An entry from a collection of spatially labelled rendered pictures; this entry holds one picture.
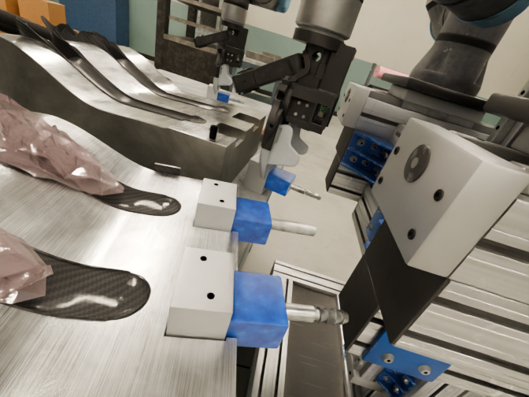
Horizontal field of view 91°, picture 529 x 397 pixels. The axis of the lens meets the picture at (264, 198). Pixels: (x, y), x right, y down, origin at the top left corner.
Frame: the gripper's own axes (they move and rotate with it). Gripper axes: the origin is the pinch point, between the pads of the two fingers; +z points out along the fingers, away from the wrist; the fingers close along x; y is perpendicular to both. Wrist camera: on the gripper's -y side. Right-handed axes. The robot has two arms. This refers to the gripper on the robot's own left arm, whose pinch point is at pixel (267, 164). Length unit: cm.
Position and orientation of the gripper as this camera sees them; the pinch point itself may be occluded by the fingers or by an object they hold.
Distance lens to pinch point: 45.5
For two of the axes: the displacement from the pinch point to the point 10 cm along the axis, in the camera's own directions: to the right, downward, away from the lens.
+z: -2.6, 8.3, 4.9
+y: 9.0, 3.9, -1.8
